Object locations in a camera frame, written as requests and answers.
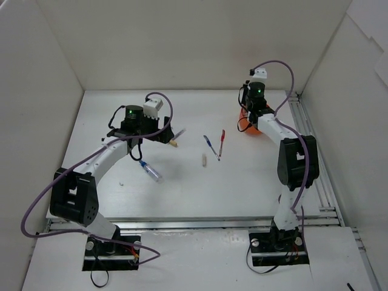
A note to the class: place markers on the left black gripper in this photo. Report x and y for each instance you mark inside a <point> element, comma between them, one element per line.
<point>159,133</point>

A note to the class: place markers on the red gel pen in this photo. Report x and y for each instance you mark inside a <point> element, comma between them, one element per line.
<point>223,135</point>

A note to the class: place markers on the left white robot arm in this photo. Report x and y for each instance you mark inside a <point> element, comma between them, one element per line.
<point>74,196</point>

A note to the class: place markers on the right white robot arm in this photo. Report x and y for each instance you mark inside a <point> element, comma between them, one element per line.
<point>297,165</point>

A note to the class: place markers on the small tan eraser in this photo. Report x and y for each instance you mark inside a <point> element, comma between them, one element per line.
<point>173,143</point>

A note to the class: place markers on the clear blue glue bottle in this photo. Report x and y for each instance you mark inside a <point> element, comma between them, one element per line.
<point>157,177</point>

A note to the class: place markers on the blue gel pen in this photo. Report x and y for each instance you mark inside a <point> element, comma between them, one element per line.
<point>211,147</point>

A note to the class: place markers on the white eraser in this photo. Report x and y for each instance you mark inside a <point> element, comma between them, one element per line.
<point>204,160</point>

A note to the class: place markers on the orange round divided container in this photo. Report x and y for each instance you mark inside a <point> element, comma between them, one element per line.
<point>244,124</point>

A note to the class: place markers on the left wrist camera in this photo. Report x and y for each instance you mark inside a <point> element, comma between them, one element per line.
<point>153,106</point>

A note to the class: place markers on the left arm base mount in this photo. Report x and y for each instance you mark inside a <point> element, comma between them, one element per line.
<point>105,256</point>

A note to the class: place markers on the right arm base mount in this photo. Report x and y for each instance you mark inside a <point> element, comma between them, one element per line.
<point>263,252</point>

